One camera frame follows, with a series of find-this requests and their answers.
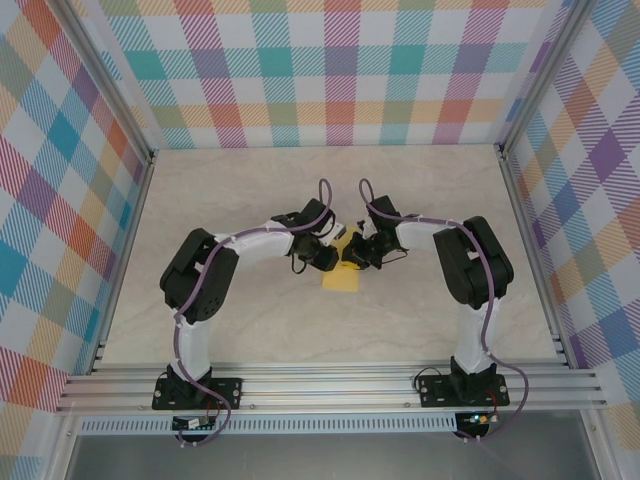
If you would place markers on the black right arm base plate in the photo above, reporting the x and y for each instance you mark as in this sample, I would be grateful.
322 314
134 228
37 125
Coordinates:
432 392

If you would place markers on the aluminium side rail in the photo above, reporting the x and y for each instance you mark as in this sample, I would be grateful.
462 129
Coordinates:
535 260
120 265

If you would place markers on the aluminium corner post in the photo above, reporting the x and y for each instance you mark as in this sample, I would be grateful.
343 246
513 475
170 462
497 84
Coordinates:
547 75
107 85

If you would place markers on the aluminium rail beam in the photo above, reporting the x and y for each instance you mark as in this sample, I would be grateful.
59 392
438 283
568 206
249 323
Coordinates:
325 392

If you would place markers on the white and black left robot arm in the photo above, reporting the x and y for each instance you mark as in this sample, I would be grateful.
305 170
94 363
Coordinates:
260 247

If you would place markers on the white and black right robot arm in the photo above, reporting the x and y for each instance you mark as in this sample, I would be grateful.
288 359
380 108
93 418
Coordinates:
415 235

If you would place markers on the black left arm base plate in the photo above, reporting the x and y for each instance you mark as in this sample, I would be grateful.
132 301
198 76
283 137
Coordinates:
232 392

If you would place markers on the small circuit board with light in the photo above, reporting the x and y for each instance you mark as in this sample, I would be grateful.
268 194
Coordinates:
477 419

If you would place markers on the small black circuit board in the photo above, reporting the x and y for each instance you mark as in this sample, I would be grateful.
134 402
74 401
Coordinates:
187 424

